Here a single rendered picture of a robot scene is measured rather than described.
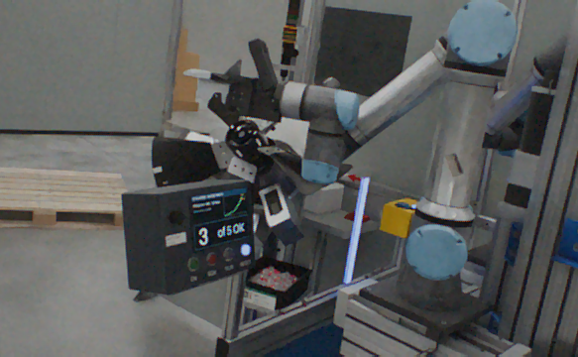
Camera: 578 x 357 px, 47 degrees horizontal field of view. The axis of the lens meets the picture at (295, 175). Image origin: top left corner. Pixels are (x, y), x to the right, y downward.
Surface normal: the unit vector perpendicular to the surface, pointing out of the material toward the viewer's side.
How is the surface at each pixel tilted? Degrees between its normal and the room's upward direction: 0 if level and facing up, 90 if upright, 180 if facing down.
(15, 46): 90
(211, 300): 90
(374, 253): 90
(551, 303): 90
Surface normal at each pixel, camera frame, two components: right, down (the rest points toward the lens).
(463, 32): -0.25, 0.05
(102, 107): 0.59, 0.27
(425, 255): -0.29, 0.31
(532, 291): -0.65, 0.07
